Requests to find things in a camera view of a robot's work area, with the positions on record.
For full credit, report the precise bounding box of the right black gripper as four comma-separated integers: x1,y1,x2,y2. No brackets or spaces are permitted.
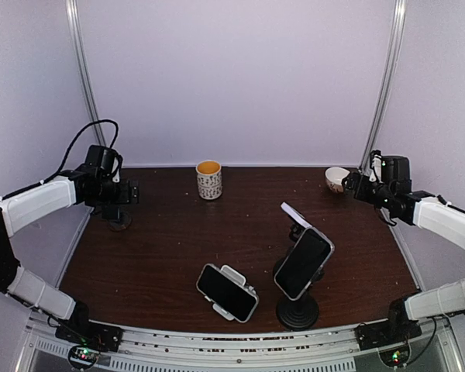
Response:
343,171,394,208

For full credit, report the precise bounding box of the large black phone silver edge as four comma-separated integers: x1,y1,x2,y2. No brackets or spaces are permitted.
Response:
274,227,335,301

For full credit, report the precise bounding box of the white folding phone stand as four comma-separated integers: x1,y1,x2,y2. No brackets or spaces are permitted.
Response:
201,264,257,321

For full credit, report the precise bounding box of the black round-base phone stand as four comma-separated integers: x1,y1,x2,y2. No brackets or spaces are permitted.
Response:
273,247,326,332

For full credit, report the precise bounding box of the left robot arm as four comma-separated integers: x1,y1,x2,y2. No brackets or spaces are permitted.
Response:
0,145,140,344

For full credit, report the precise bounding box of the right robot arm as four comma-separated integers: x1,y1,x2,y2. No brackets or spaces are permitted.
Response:
342,150,465,343

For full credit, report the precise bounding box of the dark grey small phone stand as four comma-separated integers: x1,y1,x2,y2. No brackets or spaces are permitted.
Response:
102,205,132,233

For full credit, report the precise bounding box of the black stand with white pad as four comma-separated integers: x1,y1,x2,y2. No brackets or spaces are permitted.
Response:
281,201,312,243

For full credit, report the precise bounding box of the white ceramic bowl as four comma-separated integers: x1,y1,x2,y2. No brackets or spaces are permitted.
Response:
325,167,350,194

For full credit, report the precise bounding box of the patterned mug yellow inside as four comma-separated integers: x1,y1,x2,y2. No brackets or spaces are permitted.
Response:
195,160,222,201

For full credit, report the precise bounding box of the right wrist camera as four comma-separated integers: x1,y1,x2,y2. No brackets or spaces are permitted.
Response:
369,150,382,183

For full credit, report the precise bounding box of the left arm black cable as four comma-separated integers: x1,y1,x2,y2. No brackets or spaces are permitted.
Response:
42,119,123,185

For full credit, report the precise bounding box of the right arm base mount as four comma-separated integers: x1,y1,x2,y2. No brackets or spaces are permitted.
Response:
355,299,422,369

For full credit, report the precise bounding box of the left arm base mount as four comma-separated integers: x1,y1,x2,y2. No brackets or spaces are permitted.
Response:
47,301,123,371

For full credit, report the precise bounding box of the front aluminium rail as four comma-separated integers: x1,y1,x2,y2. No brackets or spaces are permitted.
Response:
15,309,465,372

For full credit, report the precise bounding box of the right aluminium frame post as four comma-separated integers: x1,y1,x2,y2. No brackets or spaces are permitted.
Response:
358,0,407,171

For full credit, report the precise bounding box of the aluminium frame post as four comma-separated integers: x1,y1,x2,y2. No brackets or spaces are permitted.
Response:
358,0,407,171
64,0,106,147

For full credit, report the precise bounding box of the left aluminium frame post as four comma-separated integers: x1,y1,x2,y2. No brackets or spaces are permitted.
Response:
64,0,106,147

